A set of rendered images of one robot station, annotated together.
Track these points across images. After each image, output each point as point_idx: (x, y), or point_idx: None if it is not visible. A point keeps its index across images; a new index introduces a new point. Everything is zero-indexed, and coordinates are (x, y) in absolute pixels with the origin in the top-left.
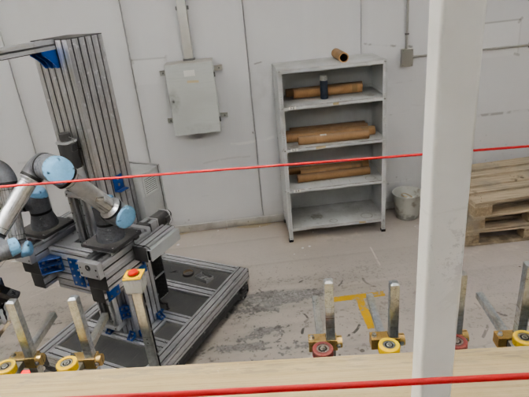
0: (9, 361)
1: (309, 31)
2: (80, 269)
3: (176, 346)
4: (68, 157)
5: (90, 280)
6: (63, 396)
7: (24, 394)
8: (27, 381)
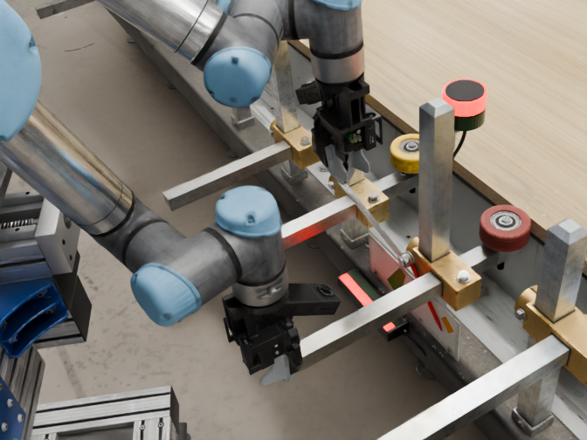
0: (397, 148)
1: None
2: (65, 250)
3: (38, 409)
4: None
5: (64, 284)
6: (390, 52)
7: (426, 86)
8: (406, 100)
